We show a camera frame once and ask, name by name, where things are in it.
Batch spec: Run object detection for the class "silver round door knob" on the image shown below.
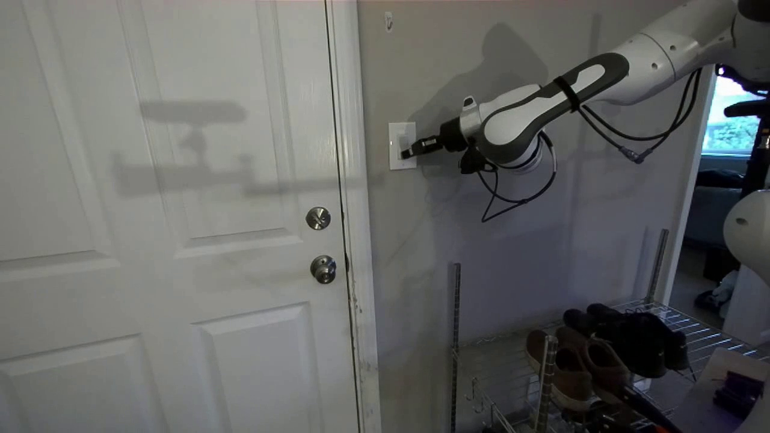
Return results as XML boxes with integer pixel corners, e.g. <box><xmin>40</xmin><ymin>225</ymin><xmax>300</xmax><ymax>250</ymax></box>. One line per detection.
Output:
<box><xmin>307</xmin><ymin>252</ymin><xmax>340</xmax><ymax>286</ymax></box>

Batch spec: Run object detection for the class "metal wire shelf rack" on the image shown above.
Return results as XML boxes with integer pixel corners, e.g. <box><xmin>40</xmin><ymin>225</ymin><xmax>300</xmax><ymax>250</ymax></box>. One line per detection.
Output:
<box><xmin>445</xmin><ymin>226</ymin><xmax>761</xmax><ymax>433</ymax></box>

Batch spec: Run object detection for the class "silver deadbolt lock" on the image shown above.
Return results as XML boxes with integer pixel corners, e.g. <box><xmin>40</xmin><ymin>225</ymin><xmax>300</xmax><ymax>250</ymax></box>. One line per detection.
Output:
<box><xmin>304</xmin><ymin>204</ymin><xmax>335</xmax><ymax>234</ymax></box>

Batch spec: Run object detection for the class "light wooden board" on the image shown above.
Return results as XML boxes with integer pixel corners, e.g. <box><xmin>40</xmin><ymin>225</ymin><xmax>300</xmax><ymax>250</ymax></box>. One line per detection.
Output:
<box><xmin>696</xmin><ymin>347</ymin><xmax>770</xmax><ymax>405</ymax></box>

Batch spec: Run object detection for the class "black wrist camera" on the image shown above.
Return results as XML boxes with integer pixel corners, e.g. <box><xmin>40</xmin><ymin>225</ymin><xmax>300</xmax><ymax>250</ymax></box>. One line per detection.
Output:
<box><xmin>457</xmin><ymin>146</ymin><xmax>496</xmax><ymax>176</ymax></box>

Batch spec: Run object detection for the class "white wall light switch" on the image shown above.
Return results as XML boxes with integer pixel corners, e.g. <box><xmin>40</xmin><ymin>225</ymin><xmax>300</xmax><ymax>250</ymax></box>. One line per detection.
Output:
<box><xmin>387</xmin><ymin>118</ymin><xmax>420</xmax><ymax>174</ymax></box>

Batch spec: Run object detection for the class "black shoe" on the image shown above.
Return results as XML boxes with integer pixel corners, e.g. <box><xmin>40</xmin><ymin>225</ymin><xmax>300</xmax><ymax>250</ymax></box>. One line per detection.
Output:
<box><xmin>560</xmin><ymin>309</ymin><xmax>668</xmax><ymax>380</ymax></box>
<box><xmin>586</xmin><ymin>302</ymin><xmax>692</xmax><ymax>372</ymax></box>

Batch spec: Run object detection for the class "grey white sneaker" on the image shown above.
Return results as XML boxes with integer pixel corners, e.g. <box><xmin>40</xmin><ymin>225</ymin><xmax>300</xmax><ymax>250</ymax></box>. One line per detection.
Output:
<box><xmin>692</xmin><ymin>269</ymin><xmax>740</xmax><ymax>315</ymax></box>

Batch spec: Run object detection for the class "white panel entry door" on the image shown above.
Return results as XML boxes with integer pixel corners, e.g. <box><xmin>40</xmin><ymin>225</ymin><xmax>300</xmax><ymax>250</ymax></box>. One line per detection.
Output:
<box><xmin>0</xmin><ymin>0</ymin><xmax>359</xmax><ymax>433</ymax></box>

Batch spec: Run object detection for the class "white door frame trim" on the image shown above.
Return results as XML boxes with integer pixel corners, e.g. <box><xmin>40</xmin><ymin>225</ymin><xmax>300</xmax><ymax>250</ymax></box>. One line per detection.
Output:
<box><xmin>324</xmin><ymin>0</ymin><xmax>386</xmax><ymax>433</ymax></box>

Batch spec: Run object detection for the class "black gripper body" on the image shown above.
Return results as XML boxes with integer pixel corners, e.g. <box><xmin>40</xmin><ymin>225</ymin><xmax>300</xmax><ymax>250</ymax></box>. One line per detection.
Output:
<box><xmin>436</xmin><ymin>116</ymin><xmax>472</xmax><ymax>156</ymax></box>

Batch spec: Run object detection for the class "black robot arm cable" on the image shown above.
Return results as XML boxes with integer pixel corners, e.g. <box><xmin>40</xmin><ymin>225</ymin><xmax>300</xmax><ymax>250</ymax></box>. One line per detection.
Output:
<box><xmin>477</xmin><ymin>67</ymin><xmax>704</xmax><ymax>226</ymax></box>

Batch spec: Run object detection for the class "brown slipper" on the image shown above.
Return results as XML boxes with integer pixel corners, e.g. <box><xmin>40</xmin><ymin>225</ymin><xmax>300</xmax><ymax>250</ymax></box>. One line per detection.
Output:
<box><xmin>525</xmin><ymin>328</ymin><xmax>602</xmax><ymax>417</ymax></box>
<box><xmin>555</xmin><ymin>323</ymin><xmax>636</xmax><ymax>399</ymax></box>

